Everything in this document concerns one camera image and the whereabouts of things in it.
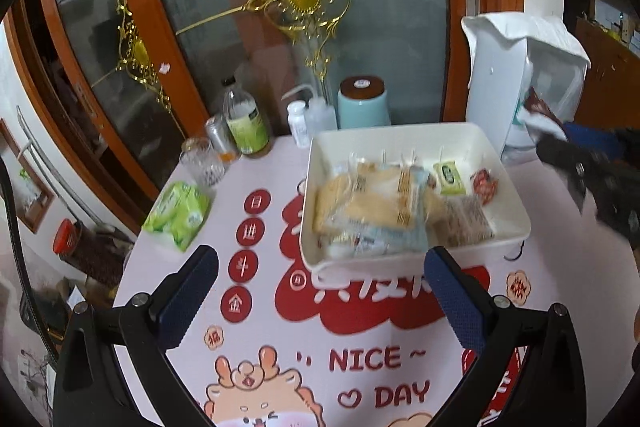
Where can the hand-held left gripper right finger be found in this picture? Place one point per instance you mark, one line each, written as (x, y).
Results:
(452, 299)

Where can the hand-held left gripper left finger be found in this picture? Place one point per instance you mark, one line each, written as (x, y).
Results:
(187, 299)

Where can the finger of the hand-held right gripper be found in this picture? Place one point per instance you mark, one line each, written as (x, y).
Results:
(570, 167)
(595, 139)

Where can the clear cracker packet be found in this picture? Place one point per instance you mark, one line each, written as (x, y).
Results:
(465, 219)

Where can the clear-wrapped nut candy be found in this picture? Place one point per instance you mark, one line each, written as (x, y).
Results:
(484, 184)

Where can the small green snack packet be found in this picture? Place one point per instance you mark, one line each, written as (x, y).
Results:
(449, 177)

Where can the large yellow cake packet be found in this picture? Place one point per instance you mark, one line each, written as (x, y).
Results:
(385, 197)

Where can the white plastic tray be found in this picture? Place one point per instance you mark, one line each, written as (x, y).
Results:
(320, 147)

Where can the green tissue pack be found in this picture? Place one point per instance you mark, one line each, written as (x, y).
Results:
(177, 214)

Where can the wooden shelf cabinet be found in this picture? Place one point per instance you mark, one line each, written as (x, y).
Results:
(607, 37)

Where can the white storage box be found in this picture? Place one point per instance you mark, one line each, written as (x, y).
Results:
(492, 97)

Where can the red-lidded jar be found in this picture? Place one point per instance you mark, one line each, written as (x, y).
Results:
(75, 247)

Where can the clear glass cup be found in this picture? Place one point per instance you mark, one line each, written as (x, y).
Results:
(202, 164)

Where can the small glass jar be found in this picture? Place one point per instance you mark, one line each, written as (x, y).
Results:
(218, 138)

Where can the glass bottle with green label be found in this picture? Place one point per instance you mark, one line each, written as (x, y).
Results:
(245, 122)

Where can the grey metal rod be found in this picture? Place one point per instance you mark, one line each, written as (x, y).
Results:
(55, 162)

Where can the wooden framed picture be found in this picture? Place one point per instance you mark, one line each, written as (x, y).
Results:
(22, 187)

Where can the white pill bottle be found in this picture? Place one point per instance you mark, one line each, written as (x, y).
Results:
(296, 123)

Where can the teal canister with brown lid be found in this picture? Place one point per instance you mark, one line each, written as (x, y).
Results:
(362, 104)

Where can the clear squeeze wash bottle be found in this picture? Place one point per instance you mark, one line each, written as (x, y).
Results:
(319, 114)

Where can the glass door with gold ornament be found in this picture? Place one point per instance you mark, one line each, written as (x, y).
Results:
(350, 7)
(100, 57)

